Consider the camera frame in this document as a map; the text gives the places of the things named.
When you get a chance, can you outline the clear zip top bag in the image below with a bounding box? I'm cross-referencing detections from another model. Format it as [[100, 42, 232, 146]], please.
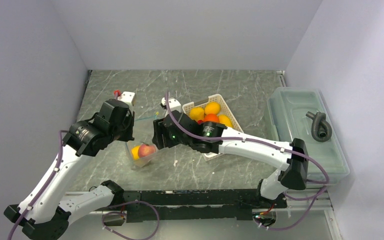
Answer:
[[124, 111, 161, 170]]

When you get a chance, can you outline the yellow lemon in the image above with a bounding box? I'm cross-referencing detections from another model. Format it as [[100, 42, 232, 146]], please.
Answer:
[[130, 145, 140, 161]]

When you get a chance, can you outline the white perforated plastic basket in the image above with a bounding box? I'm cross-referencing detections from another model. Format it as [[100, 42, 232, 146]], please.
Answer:
[[182, 94, 245, 162]]

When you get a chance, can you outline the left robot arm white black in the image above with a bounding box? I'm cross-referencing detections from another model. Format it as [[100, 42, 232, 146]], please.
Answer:
[[4, 97, 135, 240]]

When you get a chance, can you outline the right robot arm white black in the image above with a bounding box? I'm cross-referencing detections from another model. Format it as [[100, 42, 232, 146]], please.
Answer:
[[152, 110, 309, 208]]

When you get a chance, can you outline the yellow fruit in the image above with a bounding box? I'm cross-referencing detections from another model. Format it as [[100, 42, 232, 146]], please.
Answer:
[[204, 102, 221, 115], [189, 107, 205, 122]]

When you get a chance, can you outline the orange fruit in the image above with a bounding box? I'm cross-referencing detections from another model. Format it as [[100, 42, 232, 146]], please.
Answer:
[[203, 113, 220, 123]]

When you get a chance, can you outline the yellow fruit at back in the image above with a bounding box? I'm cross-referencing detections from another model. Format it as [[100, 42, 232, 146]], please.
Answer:
[[204, 102, 221, 115]]

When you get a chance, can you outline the yellow mango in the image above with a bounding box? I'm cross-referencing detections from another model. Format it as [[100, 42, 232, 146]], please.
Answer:
[[218, 114, 233, 128]]

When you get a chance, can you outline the clear plastic storage bin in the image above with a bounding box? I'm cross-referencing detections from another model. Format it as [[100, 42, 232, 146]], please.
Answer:
[[264, 87, 350, 185]]

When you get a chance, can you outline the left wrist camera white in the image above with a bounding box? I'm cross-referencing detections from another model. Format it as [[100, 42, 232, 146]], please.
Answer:
[[113, 90, 136, 108]]

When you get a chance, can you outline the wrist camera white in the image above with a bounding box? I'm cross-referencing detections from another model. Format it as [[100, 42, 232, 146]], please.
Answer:
[[113, 90, 136, 108], [160, 97, 183, 114]]

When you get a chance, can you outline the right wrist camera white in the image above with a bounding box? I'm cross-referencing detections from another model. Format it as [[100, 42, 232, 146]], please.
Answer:
[[160, 97, 183, 114]]

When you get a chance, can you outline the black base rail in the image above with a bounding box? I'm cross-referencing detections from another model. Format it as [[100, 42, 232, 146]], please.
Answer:
[[89, 188, 289, 223]]

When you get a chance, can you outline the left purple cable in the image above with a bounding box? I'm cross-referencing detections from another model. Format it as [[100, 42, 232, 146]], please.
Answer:
[[6, 129, 70, 240]]

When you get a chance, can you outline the purple cable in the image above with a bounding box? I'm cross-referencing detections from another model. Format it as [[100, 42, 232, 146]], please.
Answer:
[[6, 129, 70, 240], [164, 91, 330, 203]]

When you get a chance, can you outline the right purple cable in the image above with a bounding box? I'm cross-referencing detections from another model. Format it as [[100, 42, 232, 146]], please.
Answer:
[[164, 91, 330, 203]]

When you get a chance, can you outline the grey corrugated hose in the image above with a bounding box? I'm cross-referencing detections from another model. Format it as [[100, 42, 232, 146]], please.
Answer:
[[305, 111, 333, 143]]

